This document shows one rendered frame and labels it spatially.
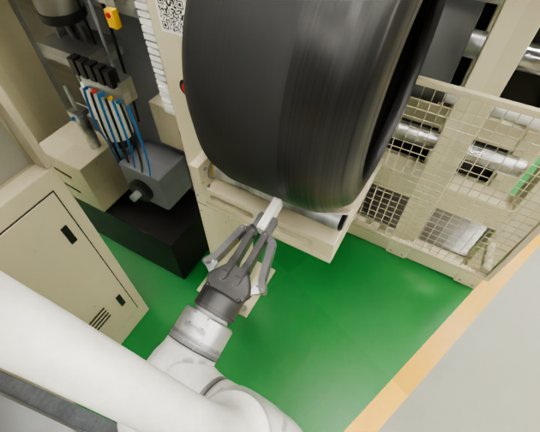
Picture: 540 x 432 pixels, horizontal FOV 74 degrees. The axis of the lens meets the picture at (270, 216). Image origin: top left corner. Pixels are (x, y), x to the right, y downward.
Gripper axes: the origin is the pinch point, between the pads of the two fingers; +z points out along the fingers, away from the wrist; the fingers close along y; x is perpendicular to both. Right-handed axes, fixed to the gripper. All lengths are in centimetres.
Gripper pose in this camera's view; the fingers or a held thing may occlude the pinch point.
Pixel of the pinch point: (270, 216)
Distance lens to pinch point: 66.8
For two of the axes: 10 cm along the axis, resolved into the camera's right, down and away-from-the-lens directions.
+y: -8.7, -4.0, 2.9
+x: 1.1, 4.2, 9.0
